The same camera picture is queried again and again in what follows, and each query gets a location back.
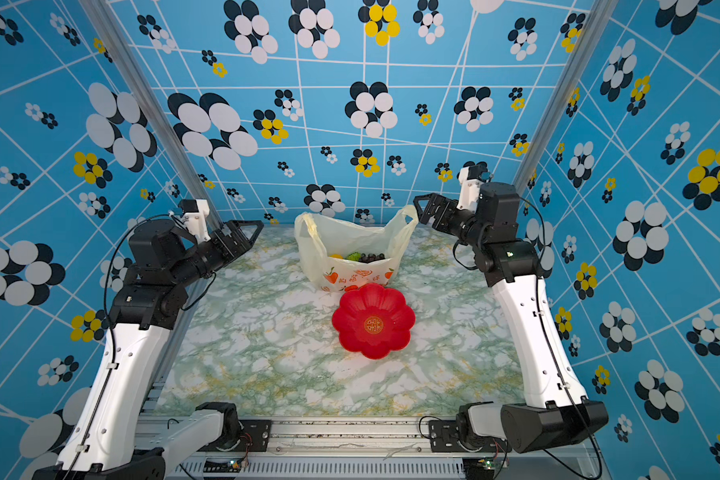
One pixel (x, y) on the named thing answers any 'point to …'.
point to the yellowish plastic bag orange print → (319, 237)
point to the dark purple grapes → (371, 257)
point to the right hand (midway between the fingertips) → (431, 204)
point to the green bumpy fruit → (356, 256)
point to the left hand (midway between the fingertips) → (254, 229)
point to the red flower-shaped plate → (373, 320)
